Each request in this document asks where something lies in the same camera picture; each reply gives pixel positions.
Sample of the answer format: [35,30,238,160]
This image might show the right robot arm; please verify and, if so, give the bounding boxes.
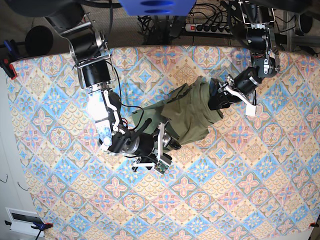
[7,0,180,174]

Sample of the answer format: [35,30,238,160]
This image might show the blue clamp top left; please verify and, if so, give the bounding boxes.
[3,39,17,60]

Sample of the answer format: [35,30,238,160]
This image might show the black round stool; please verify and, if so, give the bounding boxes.
[24,25,54,57]

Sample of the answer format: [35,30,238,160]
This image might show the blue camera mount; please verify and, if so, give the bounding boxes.
[119,0,196,16]

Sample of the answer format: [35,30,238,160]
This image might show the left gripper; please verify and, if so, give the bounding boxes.
[208,72,260,111]

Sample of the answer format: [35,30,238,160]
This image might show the green t-shirt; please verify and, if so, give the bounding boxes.
[131,76,223,145]

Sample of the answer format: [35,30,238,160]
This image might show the white power strip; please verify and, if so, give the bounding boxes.
[184,23,231,35]

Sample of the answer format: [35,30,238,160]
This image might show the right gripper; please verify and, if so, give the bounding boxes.
[124,118,182,172]

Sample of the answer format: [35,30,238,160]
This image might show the red clamp bottom right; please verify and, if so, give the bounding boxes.
[309,222,320,228]

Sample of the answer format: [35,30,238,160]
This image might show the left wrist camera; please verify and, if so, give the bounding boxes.
[245,104,257,117]

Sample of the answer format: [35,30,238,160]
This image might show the red black clamp left top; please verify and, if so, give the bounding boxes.
[0,58,17,80]

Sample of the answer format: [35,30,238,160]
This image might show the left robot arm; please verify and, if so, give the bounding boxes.
[208,0,280,116]

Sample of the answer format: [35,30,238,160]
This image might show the patterned tablecloth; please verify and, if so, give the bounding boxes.
[6,52,320,240]

